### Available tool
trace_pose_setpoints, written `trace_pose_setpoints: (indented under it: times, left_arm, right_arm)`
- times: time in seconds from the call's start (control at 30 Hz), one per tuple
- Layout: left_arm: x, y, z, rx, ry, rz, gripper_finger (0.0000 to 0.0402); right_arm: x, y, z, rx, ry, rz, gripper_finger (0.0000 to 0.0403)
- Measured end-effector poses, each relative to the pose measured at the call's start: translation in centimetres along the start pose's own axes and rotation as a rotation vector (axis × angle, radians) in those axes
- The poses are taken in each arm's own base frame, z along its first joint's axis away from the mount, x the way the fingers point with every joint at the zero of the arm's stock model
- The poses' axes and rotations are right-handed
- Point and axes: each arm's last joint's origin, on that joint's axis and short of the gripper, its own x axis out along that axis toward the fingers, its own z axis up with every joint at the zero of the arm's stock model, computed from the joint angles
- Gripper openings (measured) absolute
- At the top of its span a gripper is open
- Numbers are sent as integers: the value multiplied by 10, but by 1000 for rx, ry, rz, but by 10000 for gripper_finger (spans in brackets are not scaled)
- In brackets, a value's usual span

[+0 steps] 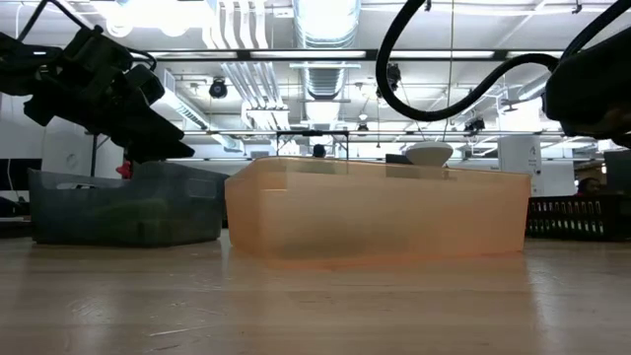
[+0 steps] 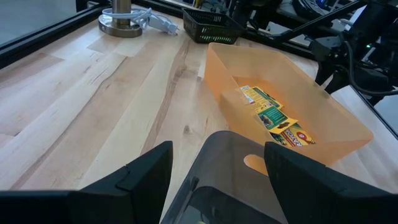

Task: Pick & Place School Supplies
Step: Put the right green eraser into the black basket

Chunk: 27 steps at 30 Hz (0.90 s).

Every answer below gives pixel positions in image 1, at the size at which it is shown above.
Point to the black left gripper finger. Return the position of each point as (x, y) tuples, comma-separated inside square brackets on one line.
[(153, 120), (158, 150)]

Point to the dark grey plastic bin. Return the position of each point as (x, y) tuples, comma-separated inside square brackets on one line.
[(128, 212)]

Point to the orange translucent plastic bin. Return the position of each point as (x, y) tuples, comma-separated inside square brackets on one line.
[(374, 212)]

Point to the person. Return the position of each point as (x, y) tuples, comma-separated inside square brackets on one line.
[(319, 151), (124, 170), (589, 186)]

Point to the black ceiling spotlight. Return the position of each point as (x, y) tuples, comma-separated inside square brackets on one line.
[(474, 124), (218, 89), (394, 74)]

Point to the black monitor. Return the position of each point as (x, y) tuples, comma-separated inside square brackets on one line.
[(20, 172), (396, 159), (618, 170)]

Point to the white column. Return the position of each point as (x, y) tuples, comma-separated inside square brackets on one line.
[(520, 155)]

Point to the black mesh basket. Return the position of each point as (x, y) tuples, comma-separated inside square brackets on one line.
[(577, 217)]

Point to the black background station frame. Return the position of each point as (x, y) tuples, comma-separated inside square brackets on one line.
[(313, 132)]

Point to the black aluminium rig frame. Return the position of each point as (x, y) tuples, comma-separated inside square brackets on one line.
[(305, 54)]

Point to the silver ventilation duct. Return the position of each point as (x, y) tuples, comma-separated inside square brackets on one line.
[(325, 29)]

